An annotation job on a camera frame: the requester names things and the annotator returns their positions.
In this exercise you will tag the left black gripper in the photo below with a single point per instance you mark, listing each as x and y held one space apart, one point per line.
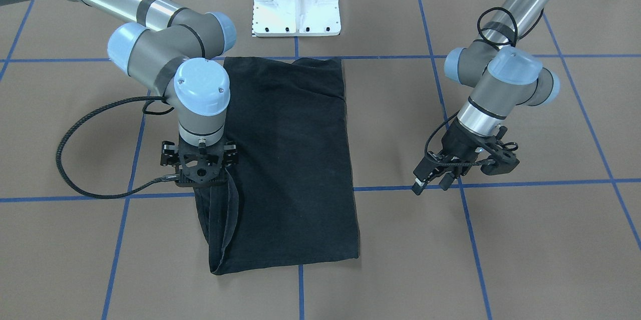
458 145

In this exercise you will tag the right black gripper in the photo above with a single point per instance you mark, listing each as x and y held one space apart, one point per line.
169 155

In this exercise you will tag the black printed t-shirt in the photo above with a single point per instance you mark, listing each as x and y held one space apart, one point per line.
289 199

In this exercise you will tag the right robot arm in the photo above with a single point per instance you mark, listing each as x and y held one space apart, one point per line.
170 50

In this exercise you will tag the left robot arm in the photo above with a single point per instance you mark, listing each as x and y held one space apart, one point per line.
501 76

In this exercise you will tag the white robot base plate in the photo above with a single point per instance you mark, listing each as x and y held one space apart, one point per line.
296 18

